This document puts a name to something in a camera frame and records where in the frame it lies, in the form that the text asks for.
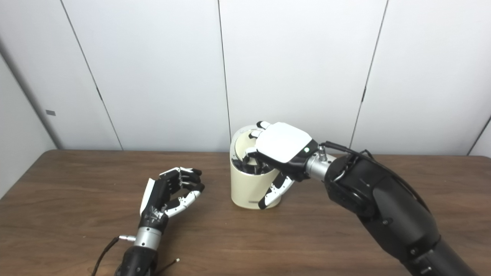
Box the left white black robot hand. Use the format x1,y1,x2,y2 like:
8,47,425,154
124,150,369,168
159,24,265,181
139,167,205,233

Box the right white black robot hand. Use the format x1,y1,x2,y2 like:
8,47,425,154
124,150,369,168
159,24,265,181
245,121,320,210

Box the cream round bin lid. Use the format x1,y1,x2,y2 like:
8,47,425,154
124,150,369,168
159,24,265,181
235,132,266,166

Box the cream-colored round bin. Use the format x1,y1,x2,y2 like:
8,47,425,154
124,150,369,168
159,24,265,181
230,125,292,210

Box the thin black loose wire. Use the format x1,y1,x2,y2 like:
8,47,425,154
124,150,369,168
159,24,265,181
155,259,181,274

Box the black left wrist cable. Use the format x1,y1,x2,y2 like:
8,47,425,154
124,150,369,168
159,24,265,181
91,235,137,276

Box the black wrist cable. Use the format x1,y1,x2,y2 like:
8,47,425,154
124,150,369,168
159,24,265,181
319,141,430,211
91,235,137,276

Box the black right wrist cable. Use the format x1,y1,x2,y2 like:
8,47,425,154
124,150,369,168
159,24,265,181
319,141,430,211

